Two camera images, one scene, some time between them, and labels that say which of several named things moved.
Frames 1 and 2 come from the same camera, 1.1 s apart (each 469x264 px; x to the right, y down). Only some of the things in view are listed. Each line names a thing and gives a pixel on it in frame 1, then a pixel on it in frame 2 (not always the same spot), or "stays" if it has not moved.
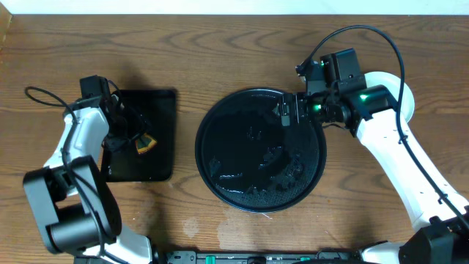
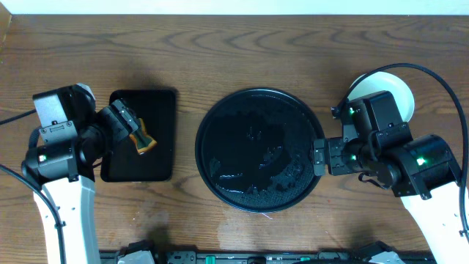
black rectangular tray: (154, 111) stays
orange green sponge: (145, 143) stays
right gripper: (300, 100) to (337, 165)
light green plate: (407, 104) stays
